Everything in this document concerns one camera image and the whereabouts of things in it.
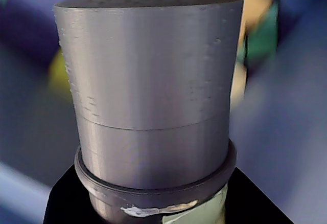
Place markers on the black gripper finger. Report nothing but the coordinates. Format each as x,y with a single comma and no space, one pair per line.
245,203
69,203

